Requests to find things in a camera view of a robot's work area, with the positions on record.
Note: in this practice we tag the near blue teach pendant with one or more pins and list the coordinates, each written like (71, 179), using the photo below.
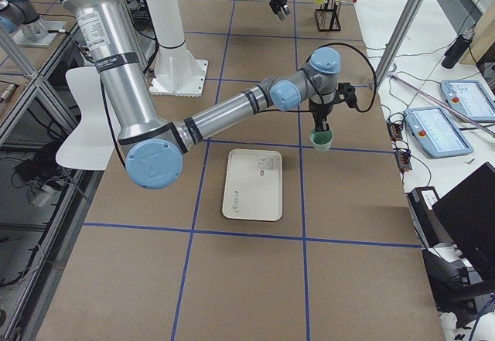
(436, 133)

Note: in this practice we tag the black water bottle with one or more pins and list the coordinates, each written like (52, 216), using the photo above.
(458, 48)

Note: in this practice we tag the black wire cup rack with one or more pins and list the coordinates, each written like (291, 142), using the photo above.
(327, 16)

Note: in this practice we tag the far blue teach pendant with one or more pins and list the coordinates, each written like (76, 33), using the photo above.
(470, 98)

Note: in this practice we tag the blue teach pendant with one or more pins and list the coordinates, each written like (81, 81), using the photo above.
(436, 133)
(470, 98)

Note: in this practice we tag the aluminium frame post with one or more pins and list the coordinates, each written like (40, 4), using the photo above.
(397, 37)

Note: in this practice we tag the black laptop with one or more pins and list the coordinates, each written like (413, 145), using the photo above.
(467, 214)

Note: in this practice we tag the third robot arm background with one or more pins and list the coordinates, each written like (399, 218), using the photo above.
(20, 19)

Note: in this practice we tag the cream rabbit tray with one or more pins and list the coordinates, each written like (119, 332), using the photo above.
(253, 187)

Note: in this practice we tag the pale green cup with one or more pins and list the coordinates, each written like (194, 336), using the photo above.
(321, 140)

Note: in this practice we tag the white plastic chair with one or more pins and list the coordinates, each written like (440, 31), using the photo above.
(89, 146)

